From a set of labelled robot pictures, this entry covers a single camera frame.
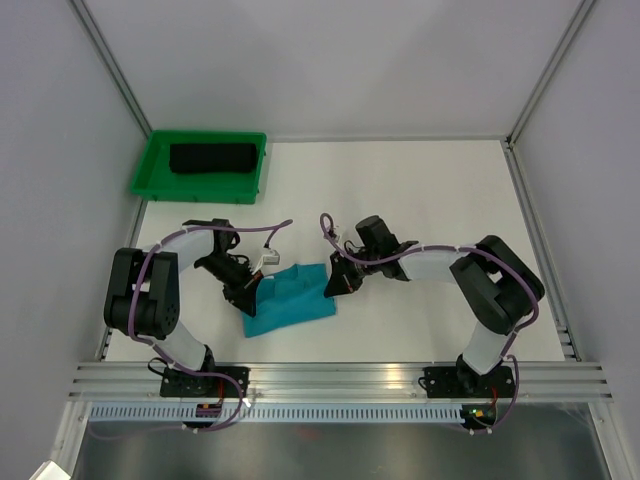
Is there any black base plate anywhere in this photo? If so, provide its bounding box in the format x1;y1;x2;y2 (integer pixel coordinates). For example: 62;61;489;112
160;366;250;399
422;366;516;400

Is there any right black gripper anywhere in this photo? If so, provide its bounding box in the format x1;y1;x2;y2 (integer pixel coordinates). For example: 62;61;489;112
325;245;380;297

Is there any purple cable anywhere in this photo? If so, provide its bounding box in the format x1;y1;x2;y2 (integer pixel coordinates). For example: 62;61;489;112
318;213;544;436
89;218;295;441

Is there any green plastic tray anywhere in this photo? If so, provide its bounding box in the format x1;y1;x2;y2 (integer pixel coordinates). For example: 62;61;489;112
131;130;267;204

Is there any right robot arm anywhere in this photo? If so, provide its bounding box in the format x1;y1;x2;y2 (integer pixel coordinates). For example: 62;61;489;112
320;213;545;396

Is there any aluminium frame post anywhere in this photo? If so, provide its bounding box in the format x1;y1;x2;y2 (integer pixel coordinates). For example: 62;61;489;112
505;0;598;150
67;0;152;138

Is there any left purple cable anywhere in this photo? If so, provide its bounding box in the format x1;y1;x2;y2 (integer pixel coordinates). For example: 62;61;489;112
89;218;295;441

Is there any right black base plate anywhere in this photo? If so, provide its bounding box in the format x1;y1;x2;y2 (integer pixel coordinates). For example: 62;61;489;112
422;366;516;400

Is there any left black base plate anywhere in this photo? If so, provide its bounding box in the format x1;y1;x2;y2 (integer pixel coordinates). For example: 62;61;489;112
160;366;250;399

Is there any left aluminium frame post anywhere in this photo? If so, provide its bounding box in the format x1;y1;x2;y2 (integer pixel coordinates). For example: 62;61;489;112
67;0;152;138

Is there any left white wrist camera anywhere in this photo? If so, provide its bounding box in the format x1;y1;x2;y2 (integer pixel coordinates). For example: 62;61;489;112
252;248;280;273

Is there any teal t shirt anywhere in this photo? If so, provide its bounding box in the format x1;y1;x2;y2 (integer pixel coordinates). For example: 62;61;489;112
242;263;337;338

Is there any aluminium front rail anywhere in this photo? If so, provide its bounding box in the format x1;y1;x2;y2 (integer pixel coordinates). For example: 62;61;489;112
68;361;613;404

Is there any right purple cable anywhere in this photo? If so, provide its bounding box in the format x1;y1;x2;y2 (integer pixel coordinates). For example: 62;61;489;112
318;213;544;436

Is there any right aluminium frame post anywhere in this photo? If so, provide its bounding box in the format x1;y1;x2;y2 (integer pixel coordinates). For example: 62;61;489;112
505;0;598;150

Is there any white slotted cable duct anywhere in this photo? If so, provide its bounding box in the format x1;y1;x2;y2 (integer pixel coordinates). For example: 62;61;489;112
89;402;493;424

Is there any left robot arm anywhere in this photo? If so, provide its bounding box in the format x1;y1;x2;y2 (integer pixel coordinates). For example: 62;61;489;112
103;219;263;396

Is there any rolled black t shirt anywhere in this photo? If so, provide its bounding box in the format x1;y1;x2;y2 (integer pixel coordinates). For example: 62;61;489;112
169;143;258;175

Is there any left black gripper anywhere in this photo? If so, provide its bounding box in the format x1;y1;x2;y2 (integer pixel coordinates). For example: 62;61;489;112
195;253;263;318

